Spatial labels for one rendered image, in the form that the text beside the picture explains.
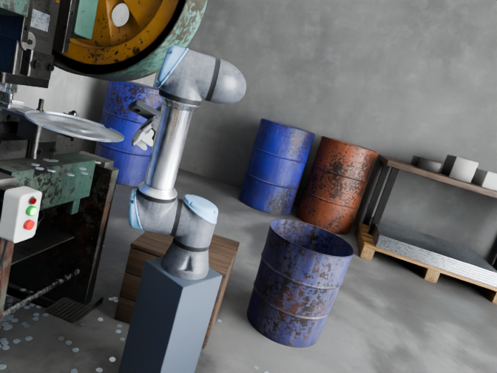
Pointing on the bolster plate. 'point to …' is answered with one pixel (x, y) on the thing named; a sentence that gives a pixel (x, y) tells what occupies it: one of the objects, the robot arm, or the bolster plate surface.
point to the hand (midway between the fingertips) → (133, 141)
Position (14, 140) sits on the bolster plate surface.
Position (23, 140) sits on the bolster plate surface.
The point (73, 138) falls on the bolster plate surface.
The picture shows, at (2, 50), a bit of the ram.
